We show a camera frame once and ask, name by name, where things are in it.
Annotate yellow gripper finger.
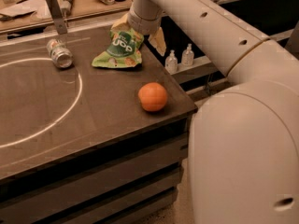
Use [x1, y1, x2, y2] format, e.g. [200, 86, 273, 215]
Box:
[149, 28, 166, 56]
[111, 14, 132, 32]

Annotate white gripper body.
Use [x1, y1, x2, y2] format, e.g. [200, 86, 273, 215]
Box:
[127, 0, 163, 35]

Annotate green rice chip bag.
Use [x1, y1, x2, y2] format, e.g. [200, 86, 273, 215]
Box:
[92, 28, 144, 69]

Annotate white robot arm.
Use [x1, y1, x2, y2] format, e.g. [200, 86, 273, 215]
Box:
[128, 0, 299, 224]

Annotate left clear sanitizer bottle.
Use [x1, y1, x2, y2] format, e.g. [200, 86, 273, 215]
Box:
[164, 49, 178, 74]

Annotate clear sanitizer bottle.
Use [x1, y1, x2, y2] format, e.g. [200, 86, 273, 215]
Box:
[181, 44, 194, 66]
[164, 49, 178, 74]

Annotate right clear sanitizer bottle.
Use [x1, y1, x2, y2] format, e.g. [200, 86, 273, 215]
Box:
[181, 44, 194, 66]

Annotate orange fruit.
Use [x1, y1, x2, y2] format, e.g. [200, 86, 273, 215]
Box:
[138, 82, 167, 112]

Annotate silver soda can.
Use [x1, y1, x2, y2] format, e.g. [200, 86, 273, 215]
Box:
[47, 38, 73, 68]

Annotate white papers on desk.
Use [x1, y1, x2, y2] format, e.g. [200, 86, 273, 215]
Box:
[0, 0, 50, 21]

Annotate left metal bracket post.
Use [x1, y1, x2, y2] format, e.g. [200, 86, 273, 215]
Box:
[46, 0, 67, 35]

